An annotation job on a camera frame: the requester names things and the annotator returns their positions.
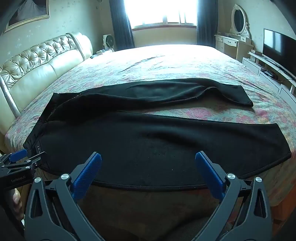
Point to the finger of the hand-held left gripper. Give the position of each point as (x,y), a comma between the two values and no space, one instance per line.
(18,154)
(34,157)

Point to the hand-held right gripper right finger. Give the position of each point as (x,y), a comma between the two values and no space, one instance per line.
(208,172)

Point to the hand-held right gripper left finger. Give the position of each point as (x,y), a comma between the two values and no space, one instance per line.
(89,172)

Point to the black pants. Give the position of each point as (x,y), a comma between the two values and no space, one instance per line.
(150,143)

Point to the person's left hand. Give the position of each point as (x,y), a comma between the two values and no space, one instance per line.
(17,202)

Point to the brown bed base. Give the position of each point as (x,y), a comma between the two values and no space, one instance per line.
(138,206)

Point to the cream tufted leather headboard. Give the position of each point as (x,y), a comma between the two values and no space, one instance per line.
(39,67)

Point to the floral bedspread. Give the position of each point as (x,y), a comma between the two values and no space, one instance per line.
(173,62)

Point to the white television stand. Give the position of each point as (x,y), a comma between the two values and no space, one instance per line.
(259,67)

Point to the white dressing table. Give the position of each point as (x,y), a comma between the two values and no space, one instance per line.
(231,45)

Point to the white box fan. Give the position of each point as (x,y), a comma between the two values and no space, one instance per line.
(108,42)

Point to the black flat television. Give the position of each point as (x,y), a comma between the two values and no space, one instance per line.
(279,48)

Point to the dark curtain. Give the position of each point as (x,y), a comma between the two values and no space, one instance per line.
(207,23)
(121,25)

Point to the oval white framed mirror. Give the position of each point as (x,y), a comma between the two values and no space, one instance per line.
(239,19)

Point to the bright window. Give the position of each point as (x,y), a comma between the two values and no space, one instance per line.
(161,11)

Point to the gold framed wall picture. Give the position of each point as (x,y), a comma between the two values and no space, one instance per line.
(25,14)

